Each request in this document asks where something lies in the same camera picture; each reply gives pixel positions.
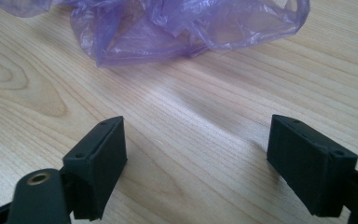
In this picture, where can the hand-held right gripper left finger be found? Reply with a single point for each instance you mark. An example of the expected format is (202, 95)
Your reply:
(99, 165)

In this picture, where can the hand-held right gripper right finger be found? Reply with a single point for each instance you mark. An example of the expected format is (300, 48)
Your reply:
(310, 165)

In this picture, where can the purple plastic bag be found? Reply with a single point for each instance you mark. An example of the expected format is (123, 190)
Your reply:
(155, 34)

